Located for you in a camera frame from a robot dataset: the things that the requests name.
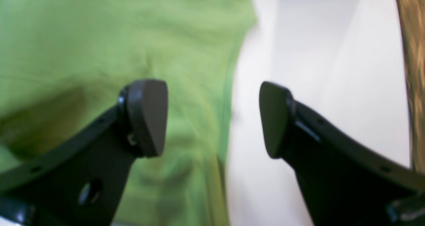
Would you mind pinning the green T-shirt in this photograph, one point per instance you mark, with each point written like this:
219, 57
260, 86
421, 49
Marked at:
64, 62

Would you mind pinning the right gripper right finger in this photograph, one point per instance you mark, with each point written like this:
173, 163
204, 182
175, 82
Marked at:
342, 182

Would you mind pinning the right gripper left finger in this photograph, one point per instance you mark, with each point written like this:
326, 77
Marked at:
81, 182

